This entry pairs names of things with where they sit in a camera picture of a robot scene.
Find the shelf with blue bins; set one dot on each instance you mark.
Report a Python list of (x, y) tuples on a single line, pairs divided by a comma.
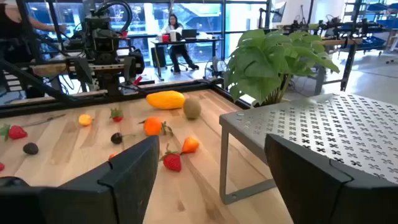
[(373, 43)]

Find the small orange peach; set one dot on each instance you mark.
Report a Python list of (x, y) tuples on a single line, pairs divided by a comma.
[(190, 145), (112, 155)]

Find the red cup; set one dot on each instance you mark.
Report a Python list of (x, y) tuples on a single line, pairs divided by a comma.
[(165, 38)]

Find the black office desk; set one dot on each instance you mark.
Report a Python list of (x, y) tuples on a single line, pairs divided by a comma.
[(186, 41)]

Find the dark cherry with stem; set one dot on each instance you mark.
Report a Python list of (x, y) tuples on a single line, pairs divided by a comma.
[(116, 138)]

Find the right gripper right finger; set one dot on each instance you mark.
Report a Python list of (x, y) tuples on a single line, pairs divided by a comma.
[(311, 193)]

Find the white cup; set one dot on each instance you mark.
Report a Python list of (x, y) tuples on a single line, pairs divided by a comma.
[(173, 36)]

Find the person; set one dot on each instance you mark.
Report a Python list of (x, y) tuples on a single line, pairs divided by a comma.
[(46, 26), (175, 31)]

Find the small yellow fruit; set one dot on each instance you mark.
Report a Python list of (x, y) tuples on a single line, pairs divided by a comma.
[(85, 120)]

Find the pale green plastic knife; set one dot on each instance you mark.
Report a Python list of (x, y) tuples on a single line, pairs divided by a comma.
[(43, 120)]

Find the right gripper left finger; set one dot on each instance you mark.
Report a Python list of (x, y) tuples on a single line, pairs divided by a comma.
[(130, 174)]

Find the brown kiwi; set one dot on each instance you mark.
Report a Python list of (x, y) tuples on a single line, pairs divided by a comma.
[(191, 109)]

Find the black aluminium table frame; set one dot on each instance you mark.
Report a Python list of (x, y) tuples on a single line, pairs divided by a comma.
[(62, 104)]

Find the black laptop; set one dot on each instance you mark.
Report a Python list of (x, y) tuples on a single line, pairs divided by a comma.
[(189, 33)]

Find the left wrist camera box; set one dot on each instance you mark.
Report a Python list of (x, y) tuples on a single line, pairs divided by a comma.
[(106, 44)]

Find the red strawberry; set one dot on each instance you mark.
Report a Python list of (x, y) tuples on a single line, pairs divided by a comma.
[(172, 161), (117, 115), (15, 132), (1, 166)]

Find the floor fan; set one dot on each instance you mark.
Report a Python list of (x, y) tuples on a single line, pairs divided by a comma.
[(216, 67)]

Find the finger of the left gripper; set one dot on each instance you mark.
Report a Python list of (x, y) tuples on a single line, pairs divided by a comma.
[(129, 69), (83, 71)]

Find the small dark brown fruit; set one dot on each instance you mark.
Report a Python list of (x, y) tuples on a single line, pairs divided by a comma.
[(30, 148)]

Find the green potted plant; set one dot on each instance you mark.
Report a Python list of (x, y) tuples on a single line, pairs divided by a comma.
[(267, 62)]

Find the grey perforated metal shelf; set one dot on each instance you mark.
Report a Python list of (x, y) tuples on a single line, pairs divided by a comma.
[(326, 130)]

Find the yellow mango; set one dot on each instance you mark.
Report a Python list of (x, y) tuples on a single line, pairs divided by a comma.
[(165, 99)]

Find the background robot workbench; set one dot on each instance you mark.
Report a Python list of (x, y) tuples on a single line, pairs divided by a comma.
[(342, 41)]

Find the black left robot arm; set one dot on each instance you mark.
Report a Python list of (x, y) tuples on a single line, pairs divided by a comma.
[(99, 26)]

